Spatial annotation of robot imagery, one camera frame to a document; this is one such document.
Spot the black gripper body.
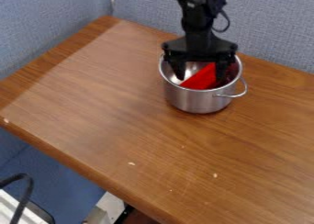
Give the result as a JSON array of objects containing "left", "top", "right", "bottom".
[{"left": 162, "top": 28, "right": 238, "bottom": 63}]

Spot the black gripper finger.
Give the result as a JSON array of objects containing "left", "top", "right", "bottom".
[
  {"left": 172, "top": 61, "right": 186, "bottom": 81},
  {"left": 217, "top": 61, "right": 229, "bottom": 81}
]

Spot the red plastic block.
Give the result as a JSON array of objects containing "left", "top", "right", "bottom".
[{"left": 181, "top": 62, "right": 217, "bottom": 90}]

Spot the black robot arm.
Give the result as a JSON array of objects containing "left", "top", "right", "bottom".
[{"left": 162, "top": 0, "right": 238, "bottom": 80}]

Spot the white ribbed box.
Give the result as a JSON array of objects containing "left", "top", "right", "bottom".
[{"left": 0, "top": 190, "right": 47, "bottom": 224}]

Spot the metal pot with handles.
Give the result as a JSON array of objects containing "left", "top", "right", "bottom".
[{"left": 158, "top": 57, "right": 248, "bottom": 114}]

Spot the black cable loop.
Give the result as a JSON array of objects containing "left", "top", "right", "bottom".
[{"left": 210, "top": 7, "right": 232, "bottom": 33}]

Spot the white table leg bracket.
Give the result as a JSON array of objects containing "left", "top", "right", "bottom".
[{"left": 83, "top": 192, "right": 126, "bottom": 224}]

